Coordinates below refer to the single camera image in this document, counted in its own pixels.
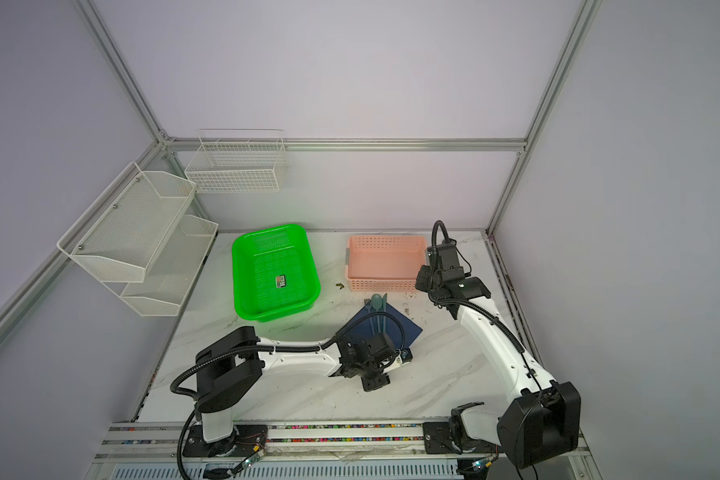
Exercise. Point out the pink plastic basket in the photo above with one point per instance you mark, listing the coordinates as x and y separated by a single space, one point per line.
384 263

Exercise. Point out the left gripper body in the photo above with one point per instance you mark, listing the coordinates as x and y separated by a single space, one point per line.
371 369

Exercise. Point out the aluminium mounting rail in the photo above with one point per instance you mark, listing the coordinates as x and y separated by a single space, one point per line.
143 442

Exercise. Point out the white mesh upper shelf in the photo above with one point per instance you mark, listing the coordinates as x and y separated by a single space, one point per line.
119 239

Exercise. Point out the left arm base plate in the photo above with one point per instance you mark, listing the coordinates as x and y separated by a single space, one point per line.
244 441

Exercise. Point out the dark blue paper napkin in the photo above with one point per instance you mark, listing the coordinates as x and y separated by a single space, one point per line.
400 329

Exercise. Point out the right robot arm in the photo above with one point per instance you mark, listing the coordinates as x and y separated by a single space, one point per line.
535 418

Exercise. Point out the white mesh shelf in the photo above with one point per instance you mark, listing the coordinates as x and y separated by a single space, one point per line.
119 239
168 283

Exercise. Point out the green plastic knife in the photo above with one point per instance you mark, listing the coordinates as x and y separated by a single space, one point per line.
383 315

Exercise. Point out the white wire wall basket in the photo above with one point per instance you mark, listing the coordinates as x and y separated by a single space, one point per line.
239 161

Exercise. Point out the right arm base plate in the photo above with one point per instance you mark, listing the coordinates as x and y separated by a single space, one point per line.
449 437

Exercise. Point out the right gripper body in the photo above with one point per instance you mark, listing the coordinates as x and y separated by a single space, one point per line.
426 281

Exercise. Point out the white mesh lower shelf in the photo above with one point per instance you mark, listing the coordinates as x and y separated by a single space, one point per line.
168 283

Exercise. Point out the green plastic basket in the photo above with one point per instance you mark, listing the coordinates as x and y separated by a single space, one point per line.
258 258

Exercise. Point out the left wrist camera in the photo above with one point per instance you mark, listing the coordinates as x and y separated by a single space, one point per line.
404 357

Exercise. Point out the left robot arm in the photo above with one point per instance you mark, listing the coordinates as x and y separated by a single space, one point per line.
228 369

